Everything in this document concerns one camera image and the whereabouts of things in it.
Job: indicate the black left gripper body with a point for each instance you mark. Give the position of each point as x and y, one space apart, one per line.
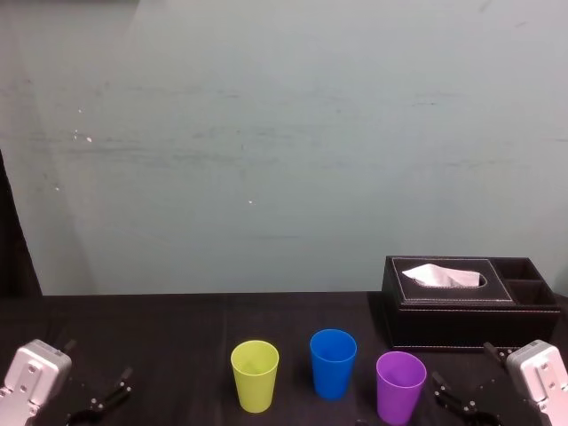
60 410

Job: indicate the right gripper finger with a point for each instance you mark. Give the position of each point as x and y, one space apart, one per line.
496 352
452 395

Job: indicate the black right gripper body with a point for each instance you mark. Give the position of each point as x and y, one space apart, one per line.
510 406

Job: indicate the purple plastic cup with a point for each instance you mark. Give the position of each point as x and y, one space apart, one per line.
399 395

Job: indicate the black leather tissue box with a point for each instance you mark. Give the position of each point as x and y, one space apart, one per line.
444 324

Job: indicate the black table cloth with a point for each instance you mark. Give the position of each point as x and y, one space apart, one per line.
168 337

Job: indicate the white paper tissue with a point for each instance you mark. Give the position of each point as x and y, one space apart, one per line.
437 276

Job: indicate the dark side panel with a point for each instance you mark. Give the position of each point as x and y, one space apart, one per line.
15 248

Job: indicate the blue plastic cup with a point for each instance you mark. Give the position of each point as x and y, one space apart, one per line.
333 368

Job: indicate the yellow-green plastic cup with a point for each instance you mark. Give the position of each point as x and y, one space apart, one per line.
255 381

